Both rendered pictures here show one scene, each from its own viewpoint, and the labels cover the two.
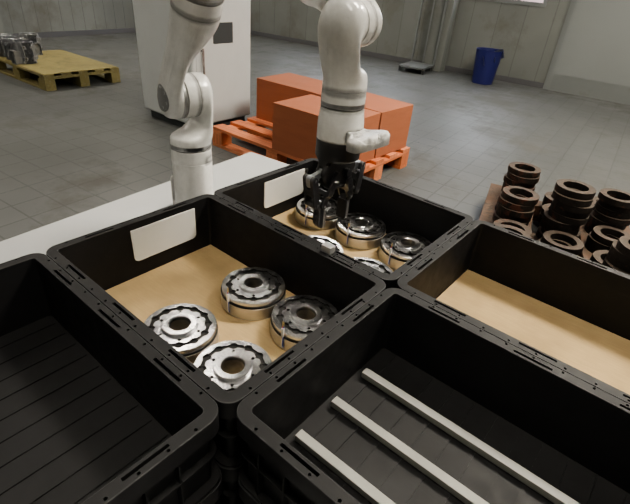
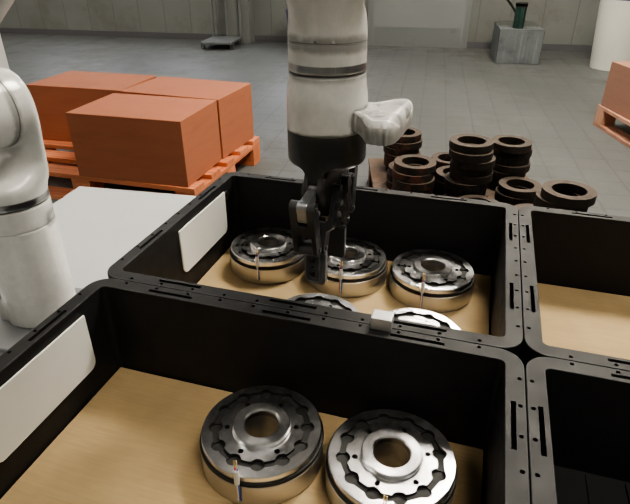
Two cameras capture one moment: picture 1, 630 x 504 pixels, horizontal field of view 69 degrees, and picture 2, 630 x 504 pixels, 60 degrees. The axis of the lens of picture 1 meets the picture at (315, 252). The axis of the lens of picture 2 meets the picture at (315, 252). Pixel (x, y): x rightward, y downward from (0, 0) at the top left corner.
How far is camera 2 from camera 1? 32 cm
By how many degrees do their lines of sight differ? 18
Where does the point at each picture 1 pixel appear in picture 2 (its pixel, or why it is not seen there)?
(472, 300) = (562, 325)
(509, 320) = (628, 339)
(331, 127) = (326, 109)
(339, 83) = (332, 26)
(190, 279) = (122, 455)
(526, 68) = not seen: hidden behind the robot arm
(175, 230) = (59, 370)
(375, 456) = not seen: outside the picture
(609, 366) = not seen: outside the picture
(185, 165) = (12, 235)
